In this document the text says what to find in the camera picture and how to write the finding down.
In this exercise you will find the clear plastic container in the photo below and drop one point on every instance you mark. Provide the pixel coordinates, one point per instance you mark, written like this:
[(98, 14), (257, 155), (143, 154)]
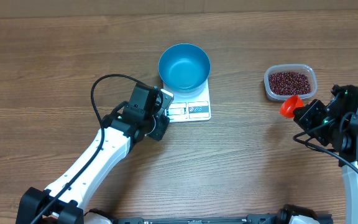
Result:
[(300, 68)]

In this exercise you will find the red measuring scoop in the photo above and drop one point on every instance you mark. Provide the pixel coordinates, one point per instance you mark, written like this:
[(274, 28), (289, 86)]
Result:
[(289, 105)]

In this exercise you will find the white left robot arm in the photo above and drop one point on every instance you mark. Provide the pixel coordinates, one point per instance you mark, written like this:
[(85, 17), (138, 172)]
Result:
[(65, 199)]

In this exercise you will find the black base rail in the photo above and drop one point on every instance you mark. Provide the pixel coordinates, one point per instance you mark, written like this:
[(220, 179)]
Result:
[(289, 214)]

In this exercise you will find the brown cardboard backdrop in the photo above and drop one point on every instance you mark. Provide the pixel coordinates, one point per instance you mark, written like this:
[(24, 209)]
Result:
[(63, 8)]

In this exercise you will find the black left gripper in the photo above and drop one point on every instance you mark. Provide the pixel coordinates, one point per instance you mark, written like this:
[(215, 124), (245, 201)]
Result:
[(159, 133)]

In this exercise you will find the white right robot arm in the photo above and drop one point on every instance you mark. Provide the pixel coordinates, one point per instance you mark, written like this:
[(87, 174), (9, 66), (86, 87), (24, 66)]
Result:
[(345, 146)]

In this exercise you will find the teal plastic bowl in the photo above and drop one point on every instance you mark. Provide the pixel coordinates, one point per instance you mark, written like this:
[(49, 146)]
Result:
[(184, 67)]

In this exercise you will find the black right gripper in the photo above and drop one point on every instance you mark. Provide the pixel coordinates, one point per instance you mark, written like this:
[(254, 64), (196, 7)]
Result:
[(305, 119)]

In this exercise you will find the white digital kitchen scale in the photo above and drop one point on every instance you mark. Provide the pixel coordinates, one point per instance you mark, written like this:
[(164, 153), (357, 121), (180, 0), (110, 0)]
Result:
[(190, 106)]

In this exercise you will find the red azuki beans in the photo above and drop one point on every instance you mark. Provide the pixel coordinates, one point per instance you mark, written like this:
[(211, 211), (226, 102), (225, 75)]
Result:
[(289, 83)]

